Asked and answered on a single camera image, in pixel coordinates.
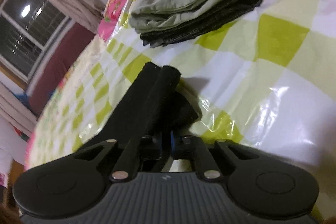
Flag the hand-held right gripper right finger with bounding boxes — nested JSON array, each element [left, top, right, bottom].
[[170, 134, 257, 183]]

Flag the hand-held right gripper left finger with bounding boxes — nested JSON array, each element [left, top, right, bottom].
[[75, 135, 161, 183]]

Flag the black pants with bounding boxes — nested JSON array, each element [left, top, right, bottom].
[[85, 62, 200, 152]]

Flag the green checked plastic sheet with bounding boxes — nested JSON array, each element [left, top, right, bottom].
[[24, 0, 336, 178]]

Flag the red and green bag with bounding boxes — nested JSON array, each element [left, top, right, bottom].
[[15, 126, 30, 141]]

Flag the blue plastic bag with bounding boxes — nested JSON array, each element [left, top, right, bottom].
[[14, 92, 30, 109]]

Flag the cartoon printed bedsheet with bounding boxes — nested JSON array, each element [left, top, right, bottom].
[[97, 0, 143, 42]]

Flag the barred window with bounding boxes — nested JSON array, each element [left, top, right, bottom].
[[0, 0, 72, 81]]

